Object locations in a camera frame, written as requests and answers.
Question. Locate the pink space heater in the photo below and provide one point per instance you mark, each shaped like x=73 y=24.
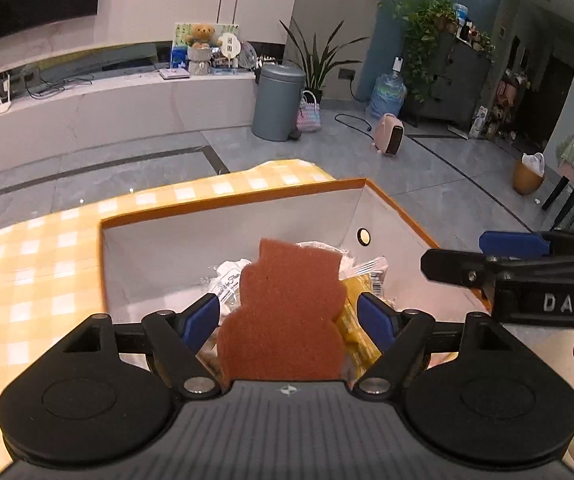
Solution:
x=389 y=135

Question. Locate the grey trash can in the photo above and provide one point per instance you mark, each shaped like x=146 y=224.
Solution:
x=277 y=102

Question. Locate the blue water jug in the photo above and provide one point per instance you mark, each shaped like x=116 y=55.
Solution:
x=389 y=92

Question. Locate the white bubble wrap bundle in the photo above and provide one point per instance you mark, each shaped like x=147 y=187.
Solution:
x=226 y=285

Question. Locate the brown cat-shaped sponge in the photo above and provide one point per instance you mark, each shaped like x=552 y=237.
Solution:
x=286 y=325

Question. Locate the pastel woven bag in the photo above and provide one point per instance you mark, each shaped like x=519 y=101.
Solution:
x=308 y=117

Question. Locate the yellow snack packet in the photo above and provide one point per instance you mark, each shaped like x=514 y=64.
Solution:
x=363 y=282

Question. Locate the orange cardboard box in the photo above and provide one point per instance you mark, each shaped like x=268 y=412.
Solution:
x=165 y=258

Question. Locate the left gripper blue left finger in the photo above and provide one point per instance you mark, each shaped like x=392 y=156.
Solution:
x=175 y=338

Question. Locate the snake plant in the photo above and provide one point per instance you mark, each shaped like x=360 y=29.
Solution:
x=318 y=62

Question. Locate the dark cabinet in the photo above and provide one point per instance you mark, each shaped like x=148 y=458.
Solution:
x=459 y=73

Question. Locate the teddy bear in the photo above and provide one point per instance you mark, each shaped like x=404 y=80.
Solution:
x=199 y=48

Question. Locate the green picture card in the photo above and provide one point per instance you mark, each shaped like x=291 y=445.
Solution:
x=221 y=44

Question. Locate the white TV console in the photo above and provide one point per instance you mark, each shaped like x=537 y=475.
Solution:
x=117 y=109

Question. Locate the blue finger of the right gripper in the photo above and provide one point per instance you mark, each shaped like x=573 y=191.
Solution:
x=513 y=245

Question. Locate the leafy green pothos plant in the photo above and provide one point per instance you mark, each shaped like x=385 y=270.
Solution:
x=423 y=23

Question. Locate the wicker basket with bag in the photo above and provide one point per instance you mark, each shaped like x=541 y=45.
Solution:
x=529 y=173

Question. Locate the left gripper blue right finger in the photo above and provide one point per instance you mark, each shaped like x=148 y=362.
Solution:
x=402 y=338

